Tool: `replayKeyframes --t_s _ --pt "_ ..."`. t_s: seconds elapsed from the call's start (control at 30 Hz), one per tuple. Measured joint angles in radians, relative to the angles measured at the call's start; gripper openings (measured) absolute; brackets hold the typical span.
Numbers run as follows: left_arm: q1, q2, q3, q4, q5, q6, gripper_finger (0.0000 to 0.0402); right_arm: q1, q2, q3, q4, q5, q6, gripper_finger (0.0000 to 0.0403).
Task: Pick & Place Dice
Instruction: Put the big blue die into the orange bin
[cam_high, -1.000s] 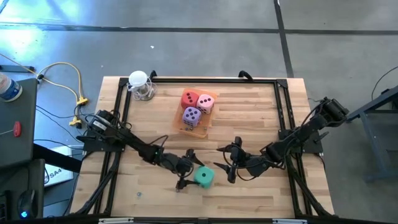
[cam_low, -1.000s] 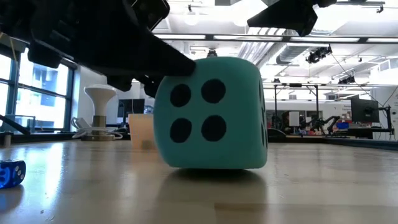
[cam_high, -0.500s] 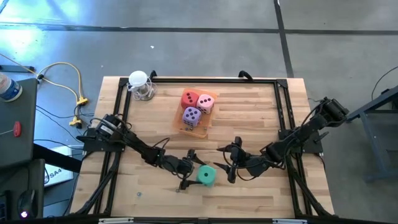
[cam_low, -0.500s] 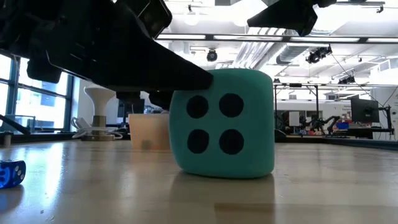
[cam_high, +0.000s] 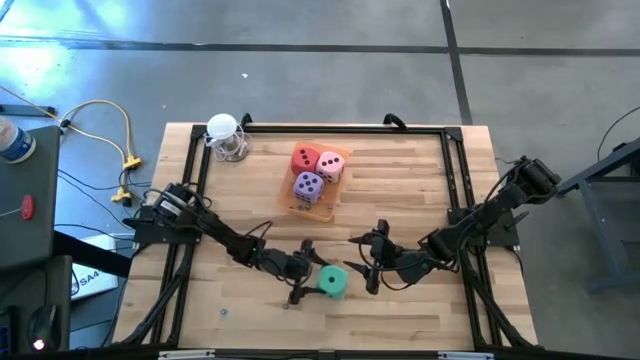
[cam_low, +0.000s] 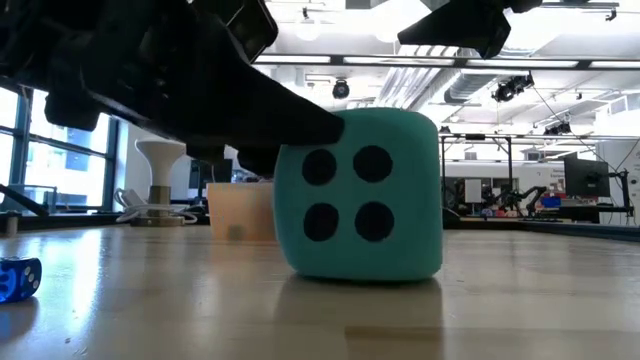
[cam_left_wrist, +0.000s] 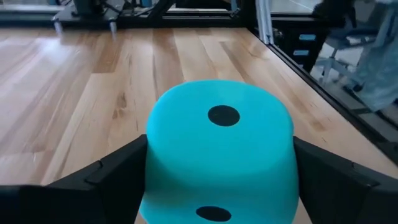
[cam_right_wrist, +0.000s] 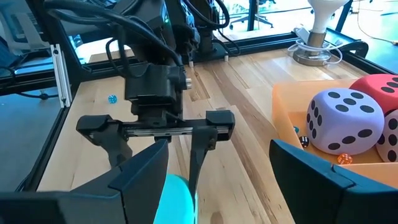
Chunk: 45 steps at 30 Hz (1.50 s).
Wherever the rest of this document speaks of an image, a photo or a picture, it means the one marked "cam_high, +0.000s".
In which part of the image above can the black flat floor bar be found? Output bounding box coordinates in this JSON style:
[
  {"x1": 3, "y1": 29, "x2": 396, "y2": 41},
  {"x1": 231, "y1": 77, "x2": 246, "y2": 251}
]
[{"x1": 0, "y1": 104, "x2": 57, "y2": 118}]

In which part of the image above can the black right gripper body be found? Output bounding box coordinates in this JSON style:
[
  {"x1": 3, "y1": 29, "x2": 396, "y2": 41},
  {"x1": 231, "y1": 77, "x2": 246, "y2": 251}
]
[{"x1": 381, "y1": 244, "x2": 437, "y2": 287}]

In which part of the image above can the orange translucent plastic tray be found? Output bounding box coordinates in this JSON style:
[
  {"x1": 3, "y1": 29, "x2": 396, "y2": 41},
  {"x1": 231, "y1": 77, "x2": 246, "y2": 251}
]
[{"x1": 277, "y1": 141, "x2": 352, "y2": 223}]

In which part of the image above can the dark metal table frame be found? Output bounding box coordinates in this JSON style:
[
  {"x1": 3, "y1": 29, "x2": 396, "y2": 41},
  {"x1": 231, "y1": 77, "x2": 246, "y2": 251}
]
[{"x1": 551, "y1": 137, "x2": 640, "y2": 294}]

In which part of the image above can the black left wrist camera cable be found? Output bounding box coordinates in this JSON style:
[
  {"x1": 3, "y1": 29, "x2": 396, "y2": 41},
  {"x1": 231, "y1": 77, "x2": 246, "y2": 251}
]
[{"x1": 243, "y1": 219, "x2": 275, "y2": 240}]

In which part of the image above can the yellow extension cable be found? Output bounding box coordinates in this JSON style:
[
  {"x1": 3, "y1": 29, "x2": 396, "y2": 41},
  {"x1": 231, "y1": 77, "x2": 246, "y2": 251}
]
[{"x1": 58, "y1": 99, "x2": 145, "y2": 207}]

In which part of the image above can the white lamp cable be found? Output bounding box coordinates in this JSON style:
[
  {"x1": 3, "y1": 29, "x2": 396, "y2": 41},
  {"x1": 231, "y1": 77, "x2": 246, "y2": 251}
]
[{"x1": 203, "y1": 124, "x2": 252, "y2": 163}]

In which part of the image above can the large red foam die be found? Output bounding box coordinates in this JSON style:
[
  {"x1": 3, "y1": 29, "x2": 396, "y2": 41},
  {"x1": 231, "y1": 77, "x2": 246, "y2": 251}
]
[{"x1": 291, "y1": 145, "x2": 322, "y2": 177}]

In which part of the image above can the plastic bottle with blue label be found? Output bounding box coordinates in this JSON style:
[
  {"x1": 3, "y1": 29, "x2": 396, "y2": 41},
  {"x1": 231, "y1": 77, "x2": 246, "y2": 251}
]
[{"x1": 0, "y1": 117, "x2": 38, "y2": 165}]

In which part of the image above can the red oval button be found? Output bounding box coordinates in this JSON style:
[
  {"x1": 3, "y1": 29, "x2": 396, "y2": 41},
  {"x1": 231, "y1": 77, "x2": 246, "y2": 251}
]
[{"x1": 21, "y1": 194, "x2": 37, "y2": 223}]

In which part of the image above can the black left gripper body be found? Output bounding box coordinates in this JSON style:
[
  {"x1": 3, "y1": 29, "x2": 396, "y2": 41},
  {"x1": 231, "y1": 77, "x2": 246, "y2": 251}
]
[{"x1": 259, "y1": 246, "x2": 312, "y2": 282}]

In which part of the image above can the black computer mouse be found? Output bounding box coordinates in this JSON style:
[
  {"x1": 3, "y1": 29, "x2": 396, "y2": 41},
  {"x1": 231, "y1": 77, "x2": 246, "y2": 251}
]
[{"x1": 28, "y1": 303, "x2": 63, "y2": 352}]

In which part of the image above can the dark grey desk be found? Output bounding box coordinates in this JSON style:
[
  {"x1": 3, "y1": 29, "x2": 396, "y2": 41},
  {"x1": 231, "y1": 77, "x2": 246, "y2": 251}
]
[{"x1": 0, "y1": 124, "x2": 134, "y2": 360}]

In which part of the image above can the large purple foam die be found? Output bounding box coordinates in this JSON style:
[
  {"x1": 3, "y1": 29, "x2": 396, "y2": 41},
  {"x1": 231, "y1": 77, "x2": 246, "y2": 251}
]
[{"x1": 292, "y1": 171, "x2": 326, "y2": 205}]

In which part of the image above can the black aluminium table frame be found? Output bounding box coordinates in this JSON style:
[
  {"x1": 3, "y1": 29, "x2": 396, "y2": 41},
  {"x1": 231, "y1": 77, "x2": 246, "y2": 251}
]
[{"x1": 113, "y1": 123, "x2": 537, "y2": 350}]

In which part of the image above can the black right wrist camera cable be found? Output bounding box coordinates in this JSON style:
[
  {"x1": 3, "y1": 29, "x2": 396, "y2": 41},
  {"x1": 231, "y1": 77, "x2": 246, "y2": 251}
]
[{"x1": 368, "y1": 248, "x2": 417, "y2": 292}]

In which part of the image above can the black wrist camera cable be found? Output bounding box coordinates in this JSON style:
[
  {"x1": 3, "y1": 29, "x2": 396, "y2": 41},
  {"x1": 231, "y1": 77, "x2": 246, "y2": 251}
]
[
  {"x1": 243, "y1": 219, "x2": 275, "y2": 240},
  {"x1": 368, "y1": 248, "x2": 417, "y2": 292}
]

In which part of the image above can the large pink foam die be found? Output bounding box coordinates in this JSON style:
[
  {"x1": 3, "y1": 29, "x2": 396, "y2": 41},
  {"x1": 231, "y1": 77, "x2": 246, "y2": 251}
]
[{"x1": 314, "y1": 151, "x2": 347, "y2": 185}]

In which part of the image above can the white mushroom-shaped lamp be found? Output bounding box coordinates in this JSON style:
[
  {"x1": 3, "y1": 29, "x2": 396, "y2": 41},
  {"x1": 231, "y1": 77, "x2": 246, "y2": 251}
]
[{"x1": 206, "y1": 113, "x2": 250, "y2": 163}]

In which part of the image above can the thin black floor cable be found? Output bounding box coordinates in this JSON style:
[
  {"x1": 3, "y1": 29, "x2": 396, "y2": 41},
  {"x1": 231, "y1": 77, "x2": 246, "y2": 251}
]
[{"x1": 596, "y1": 104, "x2": 640, "y2": 162}]

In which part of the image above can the large teal foam die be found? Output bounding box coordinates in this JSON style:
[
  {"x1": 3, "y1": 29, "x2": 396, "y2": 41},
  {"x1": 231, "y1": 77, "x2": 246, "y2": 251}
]
[{"x1": 317, "y1": 264, "x2": 350, "y2": 302}]

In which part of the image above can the white cardboard box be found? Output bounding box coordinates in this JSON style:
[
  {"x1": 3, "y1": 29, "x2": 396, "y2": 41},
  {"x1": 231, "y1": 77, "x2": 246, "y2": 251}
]
[{"x1": 69, "y1": 234, "x2": 121, "y2": 302}]

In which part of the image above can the silver metal bracket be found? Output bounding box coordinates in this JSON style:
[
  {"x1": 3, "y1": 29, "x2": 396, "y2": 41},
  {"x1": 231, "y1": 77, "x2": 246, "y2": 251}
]
[
  {"x1": 438, "y1": 351, "x2": 496, "y2": 360},
  {"x1": 158, "y1": 349, "x2": 217, "y2": 360}
]

